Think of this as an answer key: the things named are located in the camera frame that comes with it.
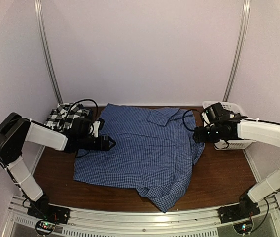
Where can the blue checked long sleeve shirt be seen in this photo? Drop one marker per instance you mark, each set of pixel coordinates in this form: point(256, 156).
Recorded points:
point(154, 154)

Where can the left circuit board with leds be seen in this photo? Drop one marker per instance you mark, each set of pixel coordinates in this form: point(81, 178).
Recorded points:
point(44, 227)

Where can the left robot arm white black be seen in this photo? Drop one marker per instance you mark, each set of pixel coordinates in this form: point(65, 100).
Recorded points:
point(17, 132)

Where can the circuit board with leds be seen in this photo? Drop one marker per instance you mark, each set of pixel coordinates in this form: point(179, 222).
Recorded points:
point(44, 227)
point(243, 228)

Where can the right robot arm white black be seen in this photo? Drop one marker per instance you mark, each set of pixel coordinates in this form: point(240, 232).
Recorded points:
point(227, 125)

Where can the black garment in basket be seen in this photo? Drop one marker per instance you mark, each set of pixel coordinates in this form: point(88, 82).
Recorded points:
point(234, 115)

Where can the right circuit board with leds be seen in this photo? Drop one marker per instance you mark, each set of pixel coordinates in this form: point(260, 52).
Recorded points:
point(243, 228)

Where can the front aluminium rail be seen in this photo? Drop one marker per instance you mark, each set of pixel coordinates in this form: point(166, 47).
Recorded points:
point(204, 222)

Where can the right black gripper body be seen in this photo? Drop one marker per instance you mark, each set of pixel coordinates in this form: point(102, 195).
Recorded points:
point(213, 136)

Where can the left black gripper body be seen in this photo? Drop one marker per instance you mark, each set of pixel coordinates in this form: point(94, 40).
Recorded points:
point(97, 146)

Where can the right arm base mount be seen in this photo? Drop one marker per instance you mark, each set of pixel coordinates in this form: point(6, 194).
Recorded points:
point(235, 213)

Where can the black white plaid shirt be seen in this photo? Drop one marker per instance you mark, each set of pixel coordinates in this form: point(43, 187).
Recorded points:
point(62, 117)

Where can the left aluminium frame post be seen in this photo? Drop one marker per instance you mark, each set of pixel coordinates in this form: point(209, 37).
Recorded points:
point(46, 50)

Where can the white plastic laundry basket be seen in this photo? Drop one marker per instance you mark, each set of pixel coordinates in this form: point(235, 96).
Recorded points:
point(235, 144)

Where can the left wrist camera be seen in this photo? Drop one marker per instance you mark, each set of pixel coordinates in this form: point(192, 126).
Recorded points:
point(100, 123)

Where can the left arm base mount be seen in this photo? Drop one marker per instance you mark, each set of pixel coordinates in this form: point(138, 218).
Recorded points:
point(50, 213)

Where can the right aluminium frame post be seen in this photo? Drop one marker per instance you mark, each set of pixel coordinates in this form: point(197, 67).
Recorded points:
point(244, 22)

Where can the aluminium frame post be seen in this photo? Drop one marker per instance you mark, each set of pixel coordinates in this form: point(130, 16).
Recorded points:
point(46, 50)
point(244, 22)

